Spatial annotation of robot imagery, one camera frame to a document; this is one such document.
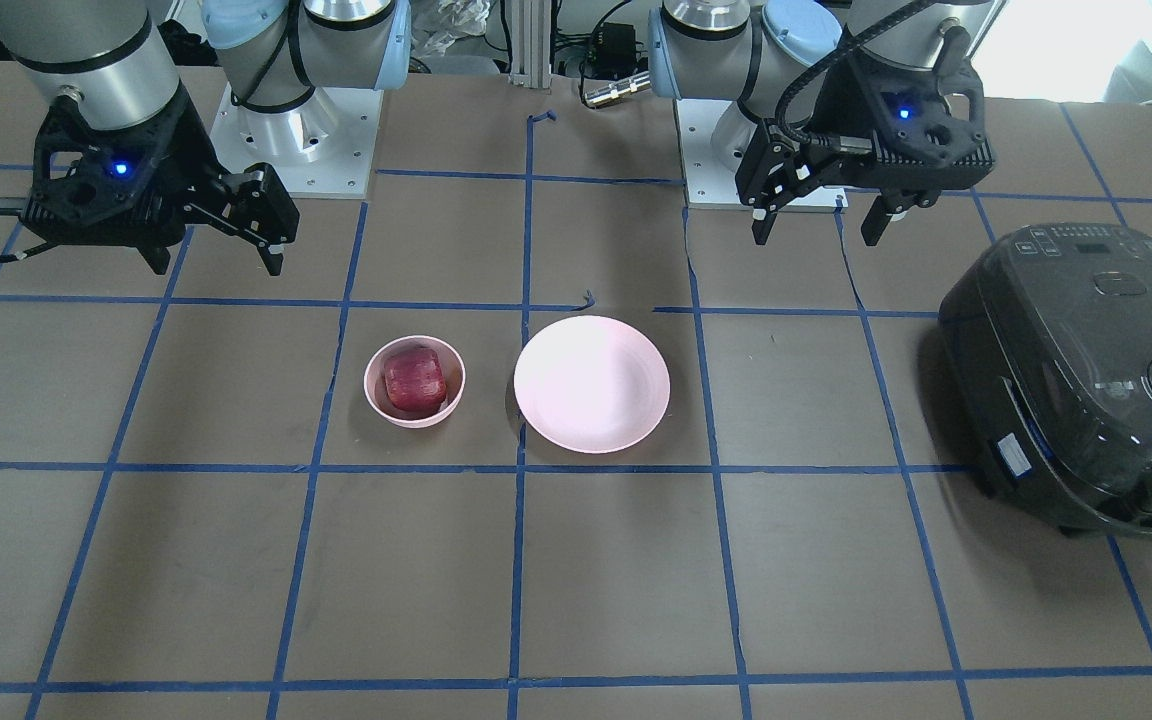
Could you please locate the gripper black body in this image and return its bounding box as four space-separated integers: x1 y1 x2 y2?
18 86 301 279
756 29 996 200

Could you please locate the pink bowl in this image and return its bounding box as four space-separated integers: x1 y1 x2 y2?
361 334 467 429

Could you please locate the red apple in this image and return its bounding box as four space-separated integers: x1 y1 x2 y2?
381 346 447 415

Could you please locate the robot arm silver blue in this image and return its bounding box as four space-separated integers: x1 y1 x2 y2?
0 1 412 275
647 1 1001 247

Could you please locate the pink plate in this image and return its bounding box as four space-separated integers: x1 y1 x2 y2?
513 316 670 454

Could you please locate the dark grey rice cooker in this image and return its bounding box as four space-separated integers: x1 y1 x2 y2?
938 222 1152 541

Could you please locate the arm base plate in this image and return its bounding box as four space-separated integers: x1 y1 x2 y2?
209 88 387 200
674 96 849 213

